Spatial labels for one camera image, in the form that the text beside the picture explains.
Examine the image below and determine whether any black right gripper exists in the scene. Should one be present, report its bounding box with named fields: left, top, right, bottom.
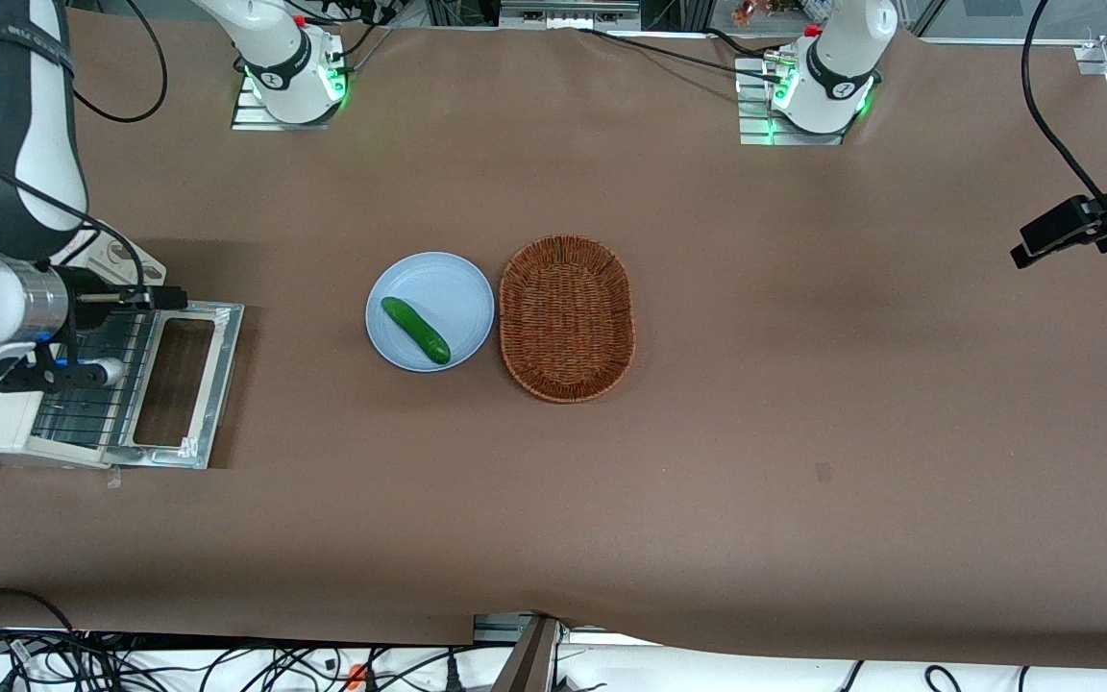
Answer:
left=66, top=266, right=190, bottom=335

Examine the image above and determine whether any oven door with glass window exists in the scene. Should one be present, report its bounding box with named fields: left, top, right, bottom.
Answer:
left=104, top=300, right=246, bottom=471

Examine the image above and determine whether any green cucumber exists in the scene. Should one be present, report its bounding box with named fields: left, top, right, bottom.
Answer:
left=381, top=296, right=453, bottom=365

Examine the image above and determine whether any light blue round plate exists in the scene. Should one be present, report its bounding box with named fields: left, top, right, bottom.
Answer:
left=365, top=252, right=497, bottom=373

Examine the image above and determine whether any brown table cover sheet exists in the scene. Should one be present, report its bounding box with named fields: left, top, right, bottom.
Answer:
left=0, top=8, right=1107, bottom=671

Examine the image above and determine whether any brown woven wicker basket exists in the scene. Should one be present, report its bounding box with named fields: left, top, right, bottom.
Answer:
left=499, top=235, right=636, bottom=404

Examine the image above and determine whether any grey control box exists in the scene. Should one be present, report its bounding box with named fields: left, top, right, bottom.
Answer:
left=498, top=0, right=644, bottom=31

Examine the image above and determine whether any metal wire oven rack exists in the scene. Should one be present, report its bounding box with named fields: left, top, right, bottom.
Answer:
left=35, top=308, right=166, bottom=449

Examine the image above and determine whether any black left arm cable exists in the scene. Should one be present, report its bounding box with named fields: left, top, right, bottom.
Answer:
left=1021, top=0, right=1107, bottom=218

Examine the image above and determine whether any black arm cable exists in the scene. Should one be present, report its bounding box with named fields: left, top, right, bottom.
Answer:
left=71, top=0, right=169, bottom=124
left=1021, top=0, right=1107, bottom=218

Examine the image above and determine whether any aluminium right arm base plate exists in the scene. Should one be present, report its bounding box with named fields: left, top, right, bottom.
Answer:
left=231, top=72, right=345, bottom=133

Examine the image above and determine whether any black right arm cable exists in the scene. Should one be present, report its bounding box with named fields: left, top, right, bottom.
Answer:
left=71, top=0, right=169, bottom=124

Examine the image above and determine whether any aluminium left arm base plate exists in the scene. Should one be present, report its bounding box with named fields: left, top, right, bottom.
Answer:
left=736, top=56, right=873, bottom=147

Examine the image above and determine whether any black looped floor cable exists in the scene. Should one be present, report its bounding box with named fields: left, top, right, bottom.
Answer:
left=0, top=587, right=76, bottom=637

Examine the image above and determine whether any black cable across table edge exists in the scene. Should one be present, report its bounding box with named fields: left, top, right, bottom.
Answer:
left=576, top=27, right=789, bottom=86

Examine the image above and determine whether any dark frame post with bracket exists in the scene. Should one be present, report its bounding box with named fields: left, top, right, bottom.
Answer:
left=475, top=612, right=566, bottom=692

